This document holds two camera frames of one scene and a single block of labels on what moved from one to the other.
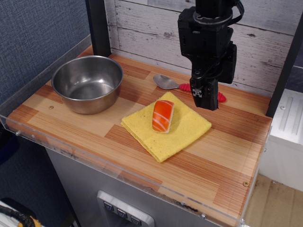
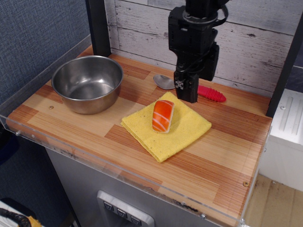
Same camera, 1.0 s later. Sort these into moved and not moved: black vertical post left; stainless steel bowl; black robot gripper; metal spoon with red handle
Moved: black robot gripper
Not moved: black vertical post left; stainless steel bowl; metal spoon with red handle
